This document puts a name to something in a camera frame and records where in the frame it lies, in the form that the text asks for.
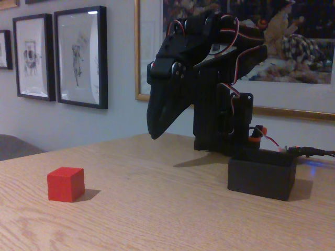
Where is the red cube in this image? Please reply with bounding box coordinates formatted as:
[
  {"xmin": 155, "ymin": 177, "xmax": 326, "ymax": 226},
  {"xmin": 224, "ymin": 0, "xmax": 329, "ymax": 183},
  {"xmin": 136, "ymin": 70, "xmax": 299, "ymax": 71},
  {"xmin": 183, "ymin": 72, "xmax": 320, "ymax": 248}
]
[{"xmin": 47, "ymin": 166, "xmax": 85, "ymax": 203}]

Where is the black box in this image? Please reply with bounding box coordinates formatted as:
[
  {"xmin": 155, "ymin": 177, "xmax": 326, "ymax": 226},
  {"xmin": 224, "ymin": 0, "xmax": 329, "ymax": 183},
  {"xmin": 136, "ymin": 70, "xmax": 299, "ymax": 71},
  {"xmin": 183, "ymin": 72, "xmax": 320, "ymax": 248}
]
[{"xmin": 227, "ymin": 148, "xmax": 298, "ymax": 201}]

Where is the orange black table clamp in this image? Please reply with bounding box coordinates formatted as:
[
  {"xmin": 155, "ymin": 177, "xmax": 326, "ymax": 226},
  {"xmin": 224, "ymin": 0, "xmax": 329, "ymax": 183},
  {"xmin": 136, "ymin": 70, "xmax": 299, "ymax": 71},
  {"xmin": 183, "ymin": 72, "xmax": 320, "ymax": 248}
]
[{"xmin": 248, "ymin": 124, "xmax": 267, "ymax": 150}]

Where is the black framed figure drawing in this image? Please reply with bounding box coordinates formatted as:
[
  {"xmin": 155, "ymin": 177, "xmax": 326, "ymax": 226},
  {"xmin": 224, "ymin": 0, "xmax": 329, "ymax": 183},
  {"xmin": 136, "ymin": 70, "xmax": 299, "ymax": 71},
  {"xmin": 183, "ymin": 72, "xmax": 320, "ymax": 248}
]
[{"xmin": 53, "ymin": 5, "xmax": 108, "ymax": 110}]

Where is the large gold framed painting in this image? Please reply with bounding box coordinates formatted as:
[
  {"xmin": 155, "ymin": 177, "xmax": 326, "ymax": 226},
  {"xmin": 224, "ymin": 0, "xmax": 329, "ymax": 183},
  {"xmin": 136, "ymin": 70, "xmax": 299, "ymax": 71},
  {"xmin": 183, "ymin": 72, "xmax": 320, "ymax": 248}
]
[{"xmin": 134, "ymin": 0, "xmax": 335, "ymax": 121}]

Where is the black framed elephant drawing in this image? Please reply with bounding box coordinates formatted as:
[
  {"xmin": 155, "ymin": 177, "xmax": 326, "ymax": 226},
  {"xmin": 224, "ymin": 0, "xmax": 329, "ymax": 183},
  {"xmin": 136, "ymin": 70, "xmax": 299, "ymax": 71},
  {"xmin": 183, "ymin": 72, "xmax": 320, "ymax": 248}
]
[{"xmin": 12, "ymin": 13, "xmax": 57, "ymax": 102}]

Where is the grey upholstered chair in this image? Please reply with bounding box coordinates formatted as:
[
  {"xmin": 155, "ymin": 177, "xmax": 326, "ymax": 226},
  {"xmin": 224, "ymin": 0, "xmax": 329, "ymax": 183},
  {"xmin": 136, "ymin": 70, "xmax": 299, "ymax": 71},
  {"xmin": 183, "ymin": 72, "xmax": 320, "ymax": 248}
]
[{"xmin": 0, "ymin": 134, "xmax": 48, "ymax": 162}]

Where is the small black framed picture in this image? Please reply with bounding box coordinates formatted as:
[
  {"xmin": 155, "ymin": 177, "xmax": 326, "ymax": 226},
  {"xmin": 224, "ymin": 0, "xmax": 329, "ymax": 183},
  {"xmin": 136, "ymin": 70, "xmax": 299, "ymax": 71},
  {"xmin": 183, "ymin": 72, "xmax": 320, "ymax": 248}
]
[{"xmin": 0, "ymin": 29, "xmax": 14, "ymax": 71}]

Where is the red white gripper servo cable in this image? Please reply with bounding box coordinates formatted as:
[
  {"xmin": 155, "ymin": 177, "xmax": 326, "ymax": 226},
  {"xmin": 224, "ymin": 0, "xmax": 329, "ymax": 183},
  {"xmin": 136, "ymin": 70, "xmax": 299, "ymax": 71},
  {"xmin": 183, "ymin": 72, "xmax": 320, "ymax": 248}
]
[{"xmin": 166, "ymin": 19, "xmax": 187, "ymax": 39}]

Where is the long red white arm cable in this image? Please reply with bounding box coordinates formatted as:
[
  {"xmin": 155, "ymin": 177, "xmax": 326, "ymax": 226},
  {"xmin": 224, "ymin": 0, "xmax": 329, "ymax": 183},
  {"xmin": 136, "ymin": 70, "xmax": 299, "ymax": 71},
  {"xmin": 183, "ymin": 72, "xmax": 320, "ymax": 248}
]
[{"xmin": 219, "ymin": 14, "xmax": 265, "ymax": 99}]

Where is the red white base cable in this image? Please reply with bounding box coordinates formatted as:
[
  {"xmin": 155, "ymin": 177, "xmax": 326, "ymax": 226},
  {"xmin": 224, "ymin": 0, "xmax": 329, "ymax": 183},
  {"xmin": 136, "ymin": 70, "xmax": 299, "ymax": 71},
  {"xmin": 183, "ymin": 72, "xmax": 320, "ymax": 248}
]
[{"xmin": 248, "ymin": 126, "xmax": 281, "ymax": 150}]

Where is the black power cable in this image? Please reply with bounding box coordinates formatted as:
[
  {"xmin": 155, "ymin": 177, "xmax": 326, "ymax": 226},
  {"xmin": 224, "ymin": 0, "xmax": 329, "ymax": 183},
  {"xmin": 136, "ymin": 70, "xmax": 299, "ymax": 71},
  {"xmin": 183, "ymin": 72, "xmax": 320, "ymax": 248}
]
[{"xmin": 287, "ymin": 146, "xmax": 335, "ymax": 158}]

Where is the gold picture frame corner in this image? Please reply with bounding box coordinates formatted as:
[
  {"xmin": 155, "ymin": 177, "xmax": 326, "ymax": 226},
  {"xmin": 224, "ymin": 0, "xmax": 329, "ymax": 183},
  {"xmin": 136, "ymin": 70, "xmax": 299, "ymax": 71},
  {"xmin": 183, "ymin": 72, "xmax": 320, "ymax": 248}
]
[{"xmin": 0, "ymin": 0, "xmax": 20, "ymax": 10}]

